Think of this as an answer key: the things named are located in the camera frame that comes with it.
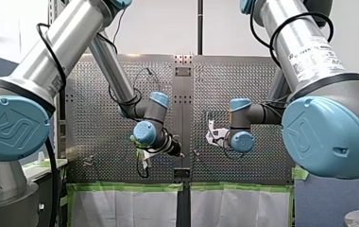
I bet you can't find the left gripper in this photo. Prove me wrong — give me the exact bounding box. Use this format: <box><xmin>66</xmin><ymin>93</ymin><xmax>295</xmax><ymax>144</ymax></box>
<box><xmin>167</xmin><ymin>137</ymin><xmax>184</xmax><ymax>158</ymax></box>

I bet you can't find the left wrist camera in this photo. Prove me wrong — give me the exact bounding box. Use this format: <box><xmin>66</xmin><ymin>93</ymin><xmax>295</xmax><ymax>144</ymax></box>
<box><xmin>135</xmin><ymin>148</ymin><xmax>154</xmax><ymax>170</ymax></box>

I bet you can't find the black pole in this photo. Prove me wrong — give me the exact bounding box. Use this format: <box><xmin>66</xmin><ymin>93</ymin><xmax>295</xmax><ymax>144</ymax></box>
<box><xmin>197</xmin><ymin>0</ymin><xmax>204</xmax><ymax>56</ymax></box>

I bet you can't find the grey board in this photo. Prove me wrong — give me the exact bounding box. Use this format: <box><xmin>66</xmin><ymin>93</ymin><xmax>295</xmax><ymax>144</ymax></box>
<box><xmin>294</xmin><ymin>175</ymin><xmax>359</xmax><ymax>227</ymax></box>

